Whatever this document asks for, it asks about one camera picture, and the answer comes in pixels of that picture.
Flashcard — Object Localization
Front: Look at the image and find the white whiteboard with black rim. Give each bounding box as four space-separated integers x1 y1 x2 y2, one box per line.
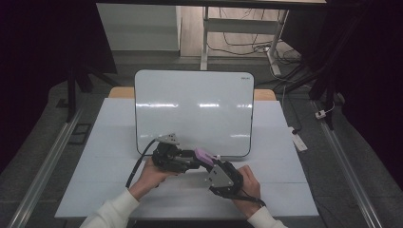
134 69 256 159

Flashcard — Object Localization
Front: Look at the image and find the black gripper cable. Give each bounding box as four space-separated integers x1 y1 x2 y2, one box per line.
125 138 158 190
233 192 268 208

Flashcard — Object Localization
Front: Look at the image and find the person's left hand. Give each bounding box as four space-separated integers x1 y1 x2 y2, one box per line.
127 156 179 201

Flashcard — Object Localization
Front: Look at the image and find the person's right hand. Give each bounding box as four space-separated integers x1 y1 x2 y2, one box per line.
232 164 262 220

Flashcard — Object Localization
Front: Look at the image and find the black floor plate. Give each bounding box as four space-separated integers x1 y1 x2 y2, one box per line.
67 122 94 146

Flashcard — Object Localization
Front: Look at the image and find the white cabinet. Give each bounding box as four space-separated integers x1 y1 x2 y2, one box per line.
96 3 182 52

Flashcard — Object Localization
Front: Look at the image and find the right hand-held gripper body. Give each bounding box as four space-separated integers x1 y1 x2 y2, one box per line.
203 161 245 200

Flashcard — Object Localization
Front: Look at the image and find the white desk frame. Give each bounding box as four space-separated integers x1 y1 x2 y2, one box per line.
200 6 290 77

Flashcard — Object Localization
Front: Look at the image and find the tangle of black floor cables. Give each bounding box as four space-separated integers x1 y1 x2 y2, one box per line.
207 7 302 66

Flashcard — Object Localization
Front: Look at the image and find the aluminium rail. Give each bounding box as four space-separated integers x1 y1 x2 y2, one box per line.
7 104 87 228
311 99 385 228

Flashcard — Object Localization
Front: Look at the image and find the wooden board under table top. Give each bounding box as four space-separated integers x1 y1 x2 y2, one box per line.
107 86 278 102

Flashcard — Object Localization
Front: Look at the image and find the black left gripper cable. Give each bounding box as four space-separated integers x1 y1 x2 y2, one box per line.
125 138 158 190

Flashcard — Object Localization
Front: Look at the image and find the black metal stand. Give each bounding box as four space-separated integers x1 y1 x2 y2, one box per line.
274 60 337 131
64 61 112 124

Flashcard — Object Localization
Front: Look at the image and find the black and pink whiteboard eraser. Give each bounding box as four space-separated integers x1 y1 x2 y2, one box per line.
193 147 221 167

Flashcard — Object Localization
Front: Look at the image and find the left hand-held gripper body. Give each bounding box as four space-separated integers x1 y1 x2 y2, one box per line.
151 132 191 174

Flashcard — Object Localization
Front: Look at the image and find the dark curtain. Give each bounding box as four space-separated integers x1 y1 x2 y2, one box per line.
281 0 403 194
0 0 118 165

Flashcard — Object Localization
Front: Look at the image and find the white tag on table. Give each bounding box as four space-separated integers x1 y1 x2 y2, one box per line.
287 125 309 153

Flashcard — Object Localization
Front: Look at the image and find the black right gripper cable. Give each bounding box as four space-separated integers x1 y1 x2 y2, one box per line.
233 192 268 208

